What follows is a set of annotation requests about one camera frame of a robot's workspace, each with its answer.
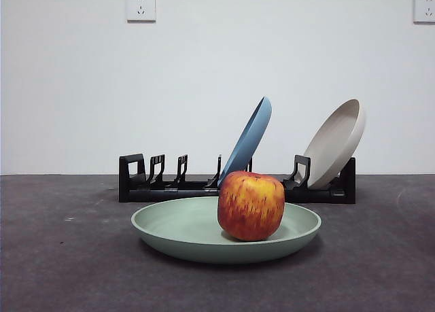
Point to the red yellow apple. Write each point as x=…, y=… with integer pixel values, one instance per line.
x=251, y=206

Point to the green plate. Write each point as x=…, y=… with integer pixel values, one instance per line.
x=176, y=230

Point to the black plate rack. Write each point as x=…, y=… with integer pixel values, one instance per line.
x=136, y=193

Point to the cream plate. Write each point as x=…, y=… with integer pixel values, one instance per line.
x=334, y=145

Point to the blue plate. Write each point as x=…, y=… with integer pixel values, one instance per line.
x=249, y=138

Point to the white wall socket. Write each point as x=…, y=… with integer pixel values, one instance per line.
x=141, y=6
x=425, y=7

